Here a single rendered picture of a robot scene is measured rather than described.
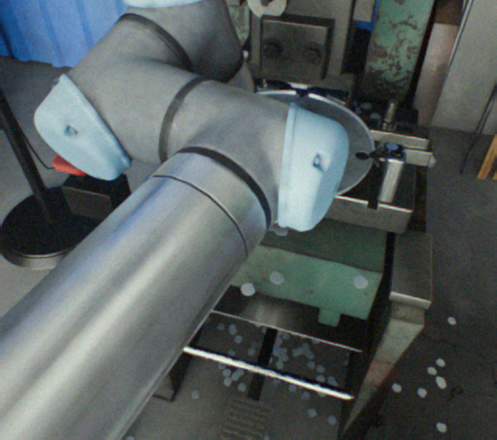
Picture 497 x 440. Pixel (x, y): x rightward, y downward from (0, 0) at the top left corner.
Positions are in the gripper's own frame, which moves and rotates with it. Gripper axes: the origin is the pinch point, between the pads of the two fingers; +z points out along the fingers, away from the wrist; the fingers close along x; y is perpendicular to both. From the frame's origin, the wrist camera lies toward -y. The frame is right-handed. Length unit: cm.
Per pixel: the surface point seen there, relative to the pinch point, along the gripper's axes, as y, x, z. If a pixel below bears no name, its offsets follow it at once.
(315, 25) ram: -8.1, 18.4, -12.7
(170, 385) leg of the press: -14, -40, 63
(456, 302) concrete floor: 5, 41, 98
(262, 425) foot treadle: 9, -24, 58
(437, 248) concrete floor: -13, 51, 102
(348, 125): -7.2, 20.5, 8.4
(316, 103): -15.4, 19.9, 8.2
